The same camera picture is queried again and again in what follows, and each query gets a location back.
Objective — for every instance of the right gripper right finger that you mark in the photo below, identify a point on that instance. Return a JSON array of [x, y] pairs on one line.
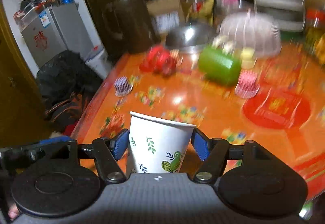
[[213, 153]]

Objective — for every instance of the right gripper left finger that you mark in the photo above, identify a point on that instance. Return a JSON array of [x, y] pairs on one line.
[[107, 153]]

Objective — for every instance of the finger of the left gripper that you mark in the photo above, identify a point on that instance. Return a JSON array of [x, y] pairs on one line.
[[58, 139]]

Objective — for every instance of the white leaf-pattern paper cup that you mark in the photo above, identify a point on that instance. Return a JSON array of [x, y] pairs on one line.
[[156, 145]]

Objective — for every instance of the green plastic cup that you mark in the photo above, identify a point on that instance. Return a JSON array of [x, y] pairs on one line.
[[219, 67]]

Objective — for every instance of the purple polka-dot cupcake liner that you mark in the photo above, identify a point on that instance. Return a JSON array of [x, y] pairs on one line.
[[122, 86]]

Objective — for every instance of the red polka-dot cupcake liner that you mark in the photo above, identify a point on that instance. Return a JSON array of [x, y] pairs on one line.
[[247, 86]]

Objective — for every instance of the red transparent plastic jar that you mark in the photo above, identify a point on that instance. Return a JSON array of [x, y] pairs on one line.
[[160, 60]]

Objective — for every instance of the grey small refrigerator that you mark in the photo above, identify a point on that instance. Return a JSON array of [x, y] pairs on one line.
[[55, 29]]

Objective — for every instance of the steel colander bowl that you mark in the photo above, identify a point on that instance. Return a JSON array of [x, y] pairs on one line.
[[190, 38]]

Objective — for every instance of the white mesh food cover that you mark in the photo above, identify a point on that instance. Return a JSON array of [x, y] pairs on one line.
[[253, 30]]

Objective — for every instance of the brown plastic pitcher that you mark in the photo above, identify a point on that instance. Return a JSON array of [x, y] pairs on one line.
[[129, 23]]

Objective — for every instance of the cardboard box with label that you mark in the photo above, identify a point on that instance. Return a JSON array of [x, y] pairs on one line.
[[167, 14]]

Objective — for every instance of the red-lid glass jar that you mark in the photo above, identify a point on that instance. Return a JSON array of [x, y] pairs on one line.
[[314, 29]]

